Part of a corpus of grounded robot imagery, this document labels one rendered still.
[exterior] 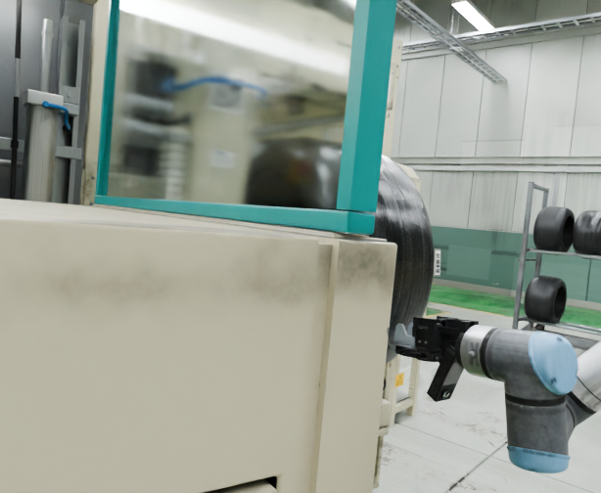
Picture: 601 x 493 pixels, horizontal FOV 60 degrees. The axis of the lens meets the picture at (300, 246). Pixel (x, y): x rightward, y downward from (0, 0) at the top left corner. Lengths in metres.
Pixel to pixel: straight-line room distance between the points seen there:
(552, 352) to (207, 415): 0.71
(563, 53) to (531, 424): 12.18
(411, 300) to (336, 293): 0.86
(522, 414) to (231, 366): 0.72
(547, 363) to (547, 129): 11.76
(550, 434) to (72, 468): 0.79
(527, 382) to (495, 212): 11.75
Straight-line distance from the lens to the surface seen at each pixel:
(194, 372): 0.24
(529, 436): 0.94
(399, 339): 1.10
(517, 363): 0.91
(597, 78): 12.61
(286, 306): 0.25
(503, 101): 13.00
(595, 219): 6.30
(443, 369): 1.03
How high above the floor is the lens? 1.28
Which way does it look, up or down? 3 degrees down
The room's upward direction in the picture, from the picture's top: 5 degrees clockwise
